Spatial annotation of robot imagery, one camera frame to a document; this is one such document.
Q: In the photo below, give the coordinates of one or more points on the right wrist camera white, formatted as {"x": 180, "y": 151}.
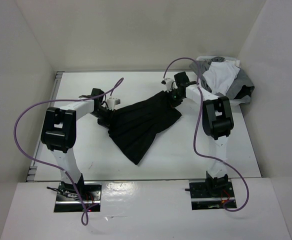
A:
{"x": 169, "y": 83}

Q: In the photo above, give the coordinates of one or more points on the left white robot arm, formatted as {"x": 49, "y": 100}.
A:
{"x": 59, "y": 133}

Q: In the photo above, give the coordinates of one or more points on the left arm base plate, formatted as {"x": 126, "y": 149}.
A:
{"x": 67, "y": 201}

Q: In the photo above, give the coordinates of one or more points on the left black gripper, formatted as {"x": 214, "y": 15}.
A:
{"x": 110, "y": 119}

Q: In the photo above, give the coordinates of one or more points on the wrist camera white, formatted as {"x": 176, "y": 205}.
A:
{"x": 169, "y": 83}
{"x": 111, "y": 103}

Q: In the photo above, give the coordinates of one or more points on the black pleated skirt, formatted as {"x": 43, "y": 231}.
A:
{"x": 134, "y": 128}

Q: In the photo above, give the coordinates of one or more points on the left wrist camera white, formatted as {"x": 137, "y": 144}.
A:
{"x": 111, "y": 103}

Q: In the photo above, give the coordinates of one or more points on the white laundry basket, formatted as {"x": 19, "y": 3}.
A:
{"x": 226, "y": 101}

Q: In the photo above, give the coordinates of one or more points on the grey garment in basket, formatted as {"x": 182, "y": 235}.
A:
{"x": 243, "y": 82}

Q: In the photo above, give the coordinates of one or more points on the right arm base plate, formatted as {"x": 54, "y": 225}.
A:
{"x": 202, "y": 198}

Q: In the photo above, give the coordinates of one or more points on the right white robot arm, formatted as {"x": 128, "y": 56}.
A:
{"x": 217, "y": 123}

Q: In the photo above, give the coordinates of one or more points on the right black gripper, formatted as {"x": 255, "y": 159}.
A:
{"x": 175, "y": 104}

